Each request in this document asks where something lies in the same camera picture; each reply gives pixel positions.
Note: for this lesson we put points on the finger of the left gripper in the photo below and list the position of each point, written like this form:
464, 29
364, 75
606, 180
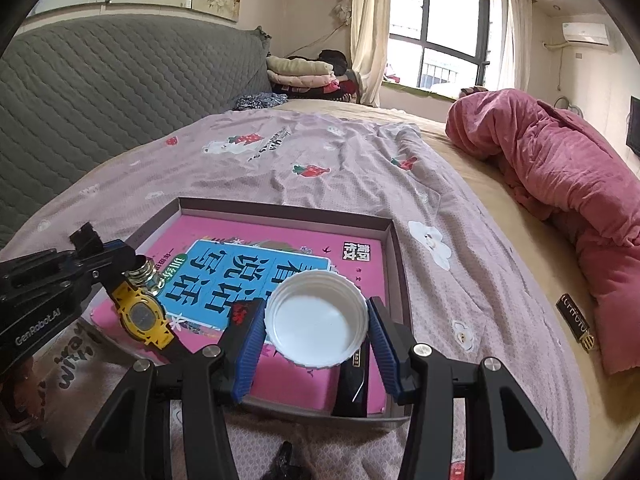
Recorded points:
46, 270
101, 261

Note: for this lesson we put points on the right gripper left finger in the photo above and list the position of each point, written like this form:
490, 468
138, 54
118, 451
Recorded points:
130, 437

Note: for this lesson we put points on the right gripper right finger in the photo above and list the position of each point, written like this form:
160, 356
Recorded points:
505, 437

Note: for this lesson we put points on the metal glass ink bottle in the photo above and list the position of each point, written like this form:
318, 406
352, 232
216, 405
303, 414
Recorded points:
145, 275

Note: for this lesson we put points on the black yellow digital watch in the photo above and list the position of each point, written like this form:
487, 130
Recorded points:
145, 320

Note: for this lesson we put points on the white plastic jar lid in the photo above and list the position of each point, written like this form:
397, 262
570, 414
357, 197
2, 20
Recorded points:
316, 319

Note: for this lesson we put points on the black gold mattress label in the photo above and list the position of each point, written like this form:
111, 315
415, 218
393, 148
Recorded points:
576, 321

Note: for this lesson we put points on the grey quilted headboard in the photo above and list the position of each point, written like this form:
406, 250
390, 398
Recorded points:
77, 93

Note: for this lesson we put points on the grey shallow cardboard box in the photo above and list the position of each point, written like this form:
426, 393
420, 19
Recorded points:
315, 269

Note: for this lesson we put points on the pink strawberry bed sheet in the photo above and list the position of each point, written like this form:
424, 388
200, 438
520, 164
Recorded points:
471, 294

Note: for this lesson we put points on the blue patterned cloth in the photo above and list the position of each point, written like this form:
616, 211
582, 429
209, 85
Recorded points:
259, 101

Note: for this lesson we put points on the pink rolled quilt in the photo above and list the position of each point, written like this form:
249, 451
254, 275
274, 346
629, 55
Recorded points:
563, 171

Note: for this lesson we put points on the stack of folded clothes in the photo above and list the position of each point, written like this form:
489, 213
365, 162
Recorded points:
328, 77

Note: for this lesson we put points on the patterned bag on sill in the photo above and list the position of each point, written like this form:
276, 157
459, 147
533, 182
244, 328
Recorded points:
471, 90

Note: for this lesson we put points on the cream right curtain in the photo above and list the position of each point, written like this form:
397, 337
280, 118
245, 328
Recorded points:
516, 38

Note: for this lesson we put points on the cream curtain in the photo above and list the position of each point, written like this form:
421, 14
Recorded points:
369, 32
516, 38

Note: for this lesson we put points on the cream left curtain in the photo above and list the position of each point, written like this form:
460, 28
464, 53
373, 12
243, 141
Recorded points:
369, 32

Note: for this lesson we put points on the black framed window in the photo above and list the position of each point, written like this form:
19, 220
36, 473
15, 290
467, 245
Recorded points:
438, 46

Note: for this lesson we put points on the white air conditioner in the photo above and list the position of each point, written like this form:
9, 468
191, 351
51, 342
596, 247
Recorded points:
593, 34

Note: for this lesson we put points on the black wall television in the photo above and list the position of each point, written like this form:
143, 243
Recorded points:
633, 127

